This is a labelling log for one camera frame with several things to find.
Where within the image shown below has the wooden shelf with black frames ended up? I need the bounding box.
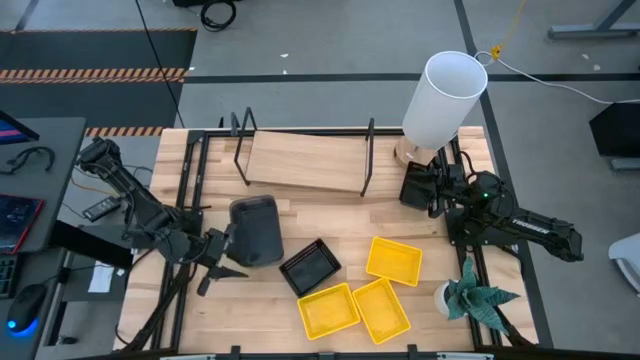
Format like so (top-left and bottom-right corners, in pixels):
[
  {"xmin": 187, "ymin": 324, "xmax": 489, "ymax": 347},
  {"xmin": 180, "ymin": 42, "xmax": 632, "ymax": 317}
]
[{"xmin": 229, "ymin": 106, "xmax": 376, "ymax": 198}]

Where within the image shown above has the yellow cord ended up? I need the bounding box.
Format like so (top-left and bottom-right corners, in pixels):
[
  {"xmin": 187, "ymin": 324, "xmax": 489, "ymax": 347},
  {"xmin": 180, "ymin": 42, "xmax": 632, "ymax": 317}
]
[{"xmin": 489, "ymin": 0, "xmax": 530, "ymax": 61}]

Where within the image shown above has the black computer mouse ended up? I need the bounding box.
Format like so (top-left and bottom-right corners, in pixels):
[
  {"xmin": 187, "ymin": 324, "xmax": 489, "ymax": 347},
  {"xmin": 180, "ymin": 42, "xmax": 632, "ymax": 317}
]
[{"xmin": 6, "ymin": 282, "xmax": 48, "ymax": 337}]

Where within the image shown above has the white cable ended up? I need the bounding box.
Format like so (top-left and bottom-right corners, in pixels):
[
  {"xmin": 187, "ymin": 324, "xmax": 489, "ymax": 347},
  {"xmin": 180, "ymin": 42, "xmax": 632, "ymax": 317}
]
[{"xmin": 473, "ymin": 49, "xmax": 640, "ymax": 106}]

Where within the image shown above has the black headset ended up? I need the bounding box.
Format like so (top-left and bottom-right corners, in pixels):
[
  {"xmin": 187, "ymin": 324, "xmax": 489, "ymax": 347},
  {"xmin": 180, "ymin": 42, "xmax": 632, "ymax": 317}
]
[{"xmin": 0, "ymin": 145, "xmax": 56, "ymax": 176}]

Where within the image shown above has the black power brick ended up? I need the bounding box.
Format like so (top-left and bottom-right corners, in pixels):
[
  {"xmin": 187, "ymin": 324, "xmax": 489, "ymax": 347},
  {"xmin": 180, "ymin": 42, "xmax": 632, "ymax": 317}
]
[{"xmin": 81, "ymin": 195, "xmax": 124, "ymax": 223}]

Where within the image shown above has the grey table leg frame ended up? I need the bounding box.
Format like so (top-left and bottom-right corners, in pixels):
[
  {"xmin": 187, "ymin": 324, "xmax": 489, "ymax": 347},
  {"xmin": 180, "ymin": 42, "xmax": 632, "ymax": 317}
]
[{"xmin": 547, "ymin": 0, "xmax": 640, "ymax": 40}]

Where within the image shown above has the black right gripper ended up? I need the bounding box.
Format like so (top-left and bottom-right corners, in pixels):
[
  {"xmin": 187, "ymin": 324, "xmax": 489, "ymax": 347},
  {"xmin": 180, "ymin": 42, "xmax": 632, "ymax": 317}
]
[{"xmin": 398, "ymin": 161, "xmax": 444, "ymax": 220}]

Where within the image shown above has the dark grey desk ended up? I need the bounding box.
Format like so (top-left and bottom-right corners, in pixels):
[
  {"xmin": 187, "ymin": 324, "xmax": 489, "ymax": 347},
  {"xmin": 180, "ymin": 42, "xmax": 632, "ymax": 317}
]
[{"xmin": 0, "ymin": 117, "xmax": 87, "ymax": 360}]

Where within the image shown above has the white lamp with wooden base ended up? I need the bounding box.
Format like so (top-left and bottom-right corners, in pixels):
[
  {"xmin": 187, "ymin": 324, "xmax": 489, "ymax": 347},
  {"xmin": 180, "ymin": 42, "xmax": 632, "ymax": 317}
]
[{"xmin": 393, "ymin": 49, "xmax": 490, "ymax": 169}]

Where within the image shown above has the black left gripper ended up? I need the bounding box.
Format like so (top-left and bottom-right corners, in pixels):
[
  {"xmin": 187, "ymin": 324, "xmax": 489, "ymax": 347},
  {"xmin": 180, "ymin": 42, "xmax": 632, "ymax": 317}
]
[{"xmin": 203, "ymin": 223, "xmax": 250, "ymax": 280}]

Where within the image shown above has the yellow plastic basket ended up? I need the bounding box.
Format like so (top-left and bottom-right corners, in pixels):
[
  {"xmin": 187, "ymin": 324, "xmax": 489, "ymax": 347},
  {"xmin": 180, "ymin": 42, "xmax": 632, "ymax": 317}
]
[
  {"xmin": 296, "ymin": 282, "xmax": 361, "ymax": 341},
  {"xmin": 365, "ymin": 235, "xmax": 424, "ymax": 288},
  {"xmin": 352, "ymin": 277, "xmax": 413, "ymax": 346}
]

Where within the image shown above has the dark grey translucent basket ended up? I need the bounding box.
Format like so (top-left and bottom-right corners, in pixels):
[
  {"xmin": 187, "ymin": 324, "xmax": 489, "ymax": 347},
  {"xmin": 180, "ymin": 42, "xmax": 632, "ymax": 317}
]
[{"xmin": 228, "ymin": 194, "xmax": 285, "ymax": 268}]

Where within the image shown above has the thin yellow wire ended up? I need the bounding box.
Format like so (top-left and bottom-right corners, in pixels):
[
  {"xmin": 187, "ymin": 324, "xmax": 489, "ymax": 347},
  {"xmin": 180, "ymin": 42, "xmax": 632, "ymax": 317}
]
[{"xmin": 69, "ymin": 174, "xmax": 126, "ymax": 199}]

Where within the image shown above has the black box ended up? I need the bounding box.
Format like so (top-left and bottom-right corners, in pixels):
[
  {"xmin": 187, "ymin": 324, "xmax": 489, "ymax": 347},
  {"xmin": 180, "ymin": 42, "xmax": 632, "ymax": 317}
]
[{"xmin": 588, "ymin": 101, "xmax": 640, "ymax": 172}]

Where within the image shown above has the black computer monitor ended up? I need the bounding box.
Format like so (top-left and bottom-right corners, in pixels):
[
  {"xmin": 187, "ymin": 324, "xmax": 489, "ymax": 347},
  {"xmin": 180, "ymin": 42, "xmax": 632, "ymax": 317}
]
[{"xmin": 0, "ymin": 109, "xmax": 40, "ymax": 147}]

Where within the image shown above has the coiled black cable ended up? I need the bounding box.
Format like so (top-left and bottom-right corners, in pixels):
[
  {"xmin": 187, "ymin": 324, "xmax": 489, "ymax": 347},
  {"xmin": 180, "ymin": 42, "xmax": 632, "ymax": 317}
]
[{"xmin": 199, "ymin": 0, "xmax": 238, "ymax": 33}]

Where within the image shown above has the black keyboard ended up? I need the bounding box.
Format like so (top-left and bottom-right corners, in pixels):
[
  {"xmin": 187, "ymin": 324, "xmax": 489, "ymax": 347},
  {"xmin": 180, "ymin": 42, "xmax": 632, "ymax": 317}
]
[{"xmin": 0, "ymin": 253, "xmax": 19, "ymax": 300}]

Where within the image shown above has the long black floor cable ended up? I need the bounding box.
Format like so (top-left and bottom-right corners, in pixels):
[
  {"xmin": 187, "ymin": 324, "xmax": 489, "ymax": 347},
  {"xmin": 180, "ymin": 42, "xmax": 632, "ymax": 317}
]
[{"xmin": 134, "ymin": 0, "xmax": 186, "ymax": 129}]

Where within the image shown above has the black aluminium table frame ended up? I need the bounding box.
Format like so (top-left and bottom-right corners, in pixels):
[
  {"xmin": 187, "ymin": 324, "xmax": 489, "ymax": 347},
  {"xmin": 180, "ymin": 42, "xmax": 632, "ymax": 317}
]
[{"xmin": 117, "ymin": 127, "xmax": 539, "ymax": 360}]

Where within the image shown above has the green plant in white pot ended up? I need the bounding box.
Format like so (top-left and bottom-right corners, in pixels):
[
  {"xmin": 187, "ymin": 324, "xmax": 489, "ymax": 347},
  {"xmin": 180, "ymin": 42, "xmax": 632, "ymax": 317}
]
[{"xmin": 433, "ymin": 255, "xmax": 521, "ymax": 335}]

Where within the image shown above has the tablet in red case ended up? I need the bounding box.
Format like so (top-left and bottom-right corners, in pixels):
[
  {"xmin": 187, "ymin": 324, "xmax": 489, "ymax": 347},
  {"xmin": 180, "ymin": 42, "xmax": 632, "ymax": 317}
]
[{"xmin": 0, "ymin": 193, "xmax": 46, "ymax": 255}]

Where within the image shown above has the black hazard-striped floor mat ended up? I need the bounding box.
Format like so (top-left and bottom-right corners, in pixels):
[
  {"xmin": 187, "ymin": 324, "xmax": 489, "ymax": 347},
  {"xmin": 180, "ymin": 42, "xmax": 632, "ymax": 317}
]
[{"xmin": 0, "ymin": 27, "xmax": 199, "ymax": 139}]

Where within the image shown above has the white paper sheet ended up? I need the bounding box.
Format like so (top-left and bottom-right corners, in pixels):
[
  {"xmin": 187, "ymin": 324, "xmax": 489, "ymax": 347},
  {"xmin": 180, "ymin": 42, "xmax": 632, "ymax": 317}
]
[{"xmin": 87, "ymin": 260, "xmax": 116, "ymax": 294}]

